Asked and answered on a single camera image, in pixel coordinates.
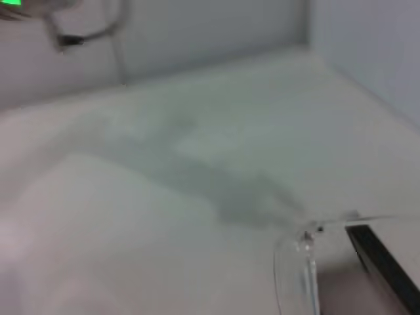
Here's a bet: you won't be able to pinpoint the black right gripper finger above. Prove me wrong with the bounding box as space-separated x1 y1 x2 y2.
345 224 420 315

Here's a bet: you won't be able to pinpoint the clear white glasses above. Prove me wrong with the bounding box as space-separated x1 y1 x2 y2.
273 209 420 315

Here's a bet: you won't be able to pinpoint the dark left gripper cable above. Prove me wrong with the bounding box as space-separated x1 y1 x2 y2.
45 0 131 55

